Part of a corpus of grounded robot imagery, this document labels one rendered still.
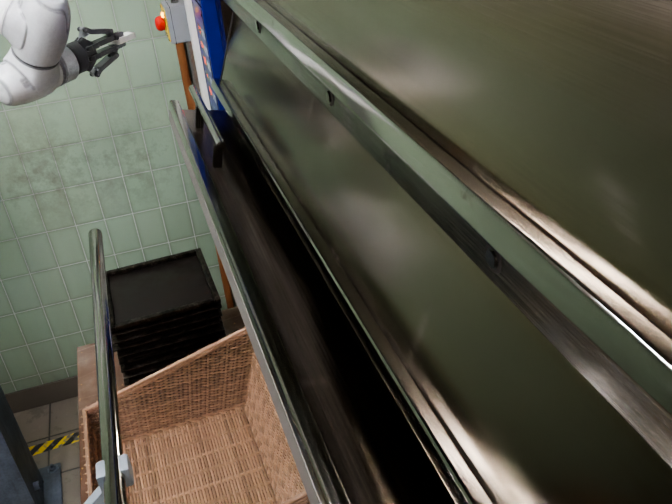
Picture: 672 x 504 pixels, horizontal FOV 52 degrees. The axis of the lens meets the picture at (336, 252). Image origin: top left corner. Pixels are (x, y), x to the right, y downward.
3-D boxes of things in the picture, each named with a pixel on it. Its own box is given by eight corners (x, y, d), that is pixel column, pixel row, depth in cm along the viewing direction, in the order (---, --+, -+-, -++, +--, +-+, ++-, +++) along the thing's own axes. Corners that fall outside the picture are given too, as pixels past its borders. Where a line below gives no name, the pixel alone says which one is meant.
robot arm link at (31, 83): (61, 99, 169) (74, 59, 160) (10, 123, 157) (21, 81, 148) (28, 70, 169) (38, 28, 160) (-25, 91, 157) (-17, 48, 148)
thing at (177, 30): (191, 32, 203) (184, -3, 198) (196, 41, 195) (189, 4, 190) (166, 36, 202) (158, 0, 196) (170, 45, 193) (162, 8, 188)
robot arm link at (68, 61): (41, 85, 169) (59, 77, 174) (69, 88, 166) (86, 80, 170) (30, 48, 165) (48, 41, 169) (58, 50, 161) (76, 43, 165)
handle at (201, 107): (187, 111, 146) (195, 111, 147) (215, 173, 119) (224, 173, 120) (188, 84, 143) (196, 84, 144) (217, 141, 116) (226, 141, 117)
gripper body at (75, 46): (50, 43, 169) (78, 32, 175) (60, 77, 173) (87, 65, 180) (73, 45, 165) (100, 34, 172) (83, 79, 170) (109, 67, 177)
